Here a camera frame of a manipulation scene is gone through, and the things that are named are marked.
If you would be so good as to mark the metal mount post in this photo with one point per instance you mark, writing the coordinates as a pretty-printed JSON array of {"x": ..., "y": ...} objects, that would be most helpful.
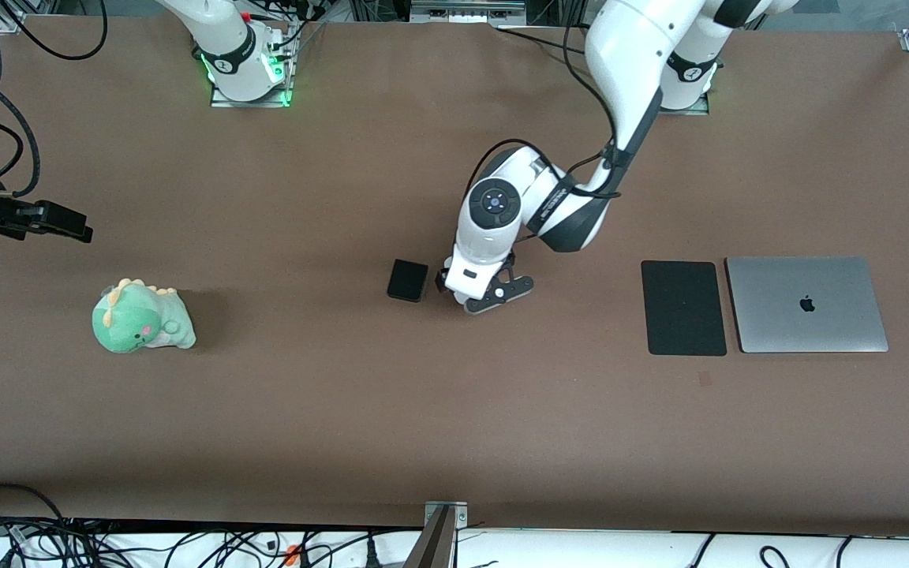
[{"x": 439, "y": 544}]

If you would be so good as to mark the orange plug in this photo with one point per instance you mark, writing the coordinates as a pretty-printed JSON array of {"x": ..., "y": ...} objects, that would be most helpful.
[{"x": 293, "y": 554}]

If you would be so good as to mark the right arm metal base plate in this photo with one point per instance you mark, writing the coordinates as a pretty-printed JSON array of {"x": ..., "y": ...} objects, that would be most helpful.
[{"x": 222, "y": 101}]

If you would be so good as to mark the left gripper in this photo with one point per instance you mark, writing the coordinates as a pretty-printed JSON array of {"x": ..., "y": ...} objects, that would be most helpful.
[{"x": 439, "y": 282}]

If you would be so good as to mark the small black square box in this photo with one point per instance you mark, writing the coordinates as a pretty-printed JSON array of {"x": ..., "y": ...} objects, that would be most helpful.
[{"x": 408, "y": 280}]

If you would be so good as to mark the green dinosaur plush toy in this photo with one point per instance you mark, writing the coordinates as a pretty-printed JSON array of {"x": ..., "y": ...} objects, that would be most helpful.
[{"x": 139, "y": 319}]

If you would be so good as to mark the grey equipment box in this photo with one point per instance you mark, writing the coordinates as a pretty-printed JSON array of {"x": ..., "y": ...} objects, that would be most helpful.
[{"x": 462, "y": 12}]

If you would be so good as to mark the black mouse pad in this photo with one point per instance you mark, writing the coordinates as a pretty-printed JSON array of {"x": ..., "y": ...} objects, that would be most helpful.
[{"x": 683, "y": 308}]

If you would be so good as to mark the silver closed laptop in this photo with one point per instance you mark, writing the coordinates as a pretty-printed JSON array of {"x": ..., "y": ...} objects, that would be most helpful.
[{"x": 806, "y": 304}]

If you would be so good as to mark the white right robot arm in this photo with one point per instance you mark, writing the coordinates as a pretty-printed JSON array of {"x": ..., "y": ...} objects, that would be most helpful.
[{"x": 230, "y": 39}]

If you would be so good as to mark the aluminium frame corner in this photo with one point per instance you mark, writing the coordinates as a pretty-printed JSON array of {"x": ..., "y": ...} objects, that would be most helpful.
[{"x": 13, "y": 20}]

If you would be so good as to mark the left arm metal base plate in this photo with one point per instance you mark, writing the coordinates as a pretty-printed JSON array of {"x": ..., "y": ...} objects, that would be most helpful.
[{"x": 699, "y": 107}]

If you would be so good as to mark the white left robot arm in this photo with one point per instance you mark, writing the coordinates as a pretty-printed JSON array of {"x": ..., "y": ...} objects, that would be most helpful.
[{"x": 636, "y": 47}]

